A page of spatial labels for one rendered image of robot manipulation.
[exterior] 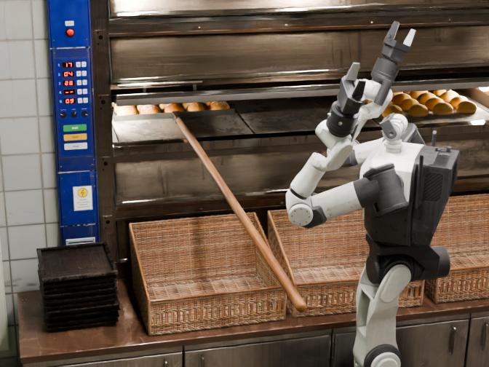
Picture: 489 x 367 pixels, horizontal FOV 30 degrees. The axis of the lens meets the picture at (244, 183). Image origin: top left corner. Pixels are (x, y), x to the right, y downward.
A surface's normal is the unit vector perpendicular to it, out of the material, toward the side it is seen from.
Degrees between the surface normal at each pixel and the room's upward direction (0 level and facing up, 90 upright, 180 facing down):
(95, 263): 0
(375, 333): 90
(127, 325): 0
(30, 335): 0
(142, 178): 70
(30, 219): 90
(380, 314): 115
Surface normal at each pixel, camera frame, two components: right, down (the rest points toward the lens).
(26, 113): 0.24, 0.36
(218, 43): 0.23, 0.01
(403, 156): 0.01, -0.93
